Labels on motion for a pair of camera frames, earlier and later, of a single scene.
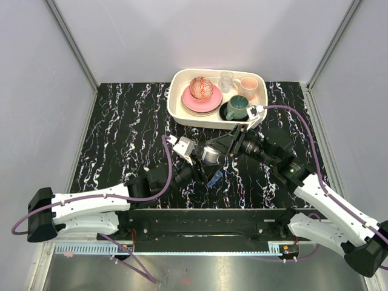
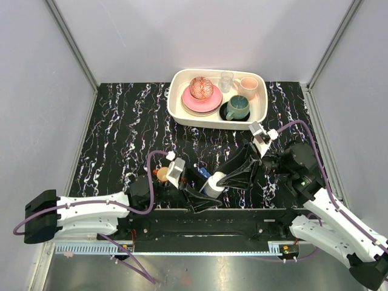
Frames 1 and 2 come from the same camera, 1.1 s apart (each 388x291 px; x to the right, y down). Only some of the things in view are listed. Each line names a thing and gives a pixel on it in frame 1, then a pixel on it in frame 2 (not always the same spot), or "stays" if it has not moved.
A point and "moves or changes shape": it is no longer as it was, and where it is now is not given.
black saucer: [223, 112] stays
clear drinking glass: [226, 80] stays
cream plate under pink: [197, 114] stays
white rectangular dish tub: [214, 99] stays
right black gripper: [225, 143] to [242, 177]
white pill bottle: [210, 154] to [210, 188]
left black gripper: [208, 170] to [197, 202]
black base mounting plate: [205, 230] stays
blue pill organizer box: [217, 175] moves or changes shape
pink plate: [213, 103] stays
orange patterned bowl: [200, 88] stays
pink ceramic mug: [247, 86] stays
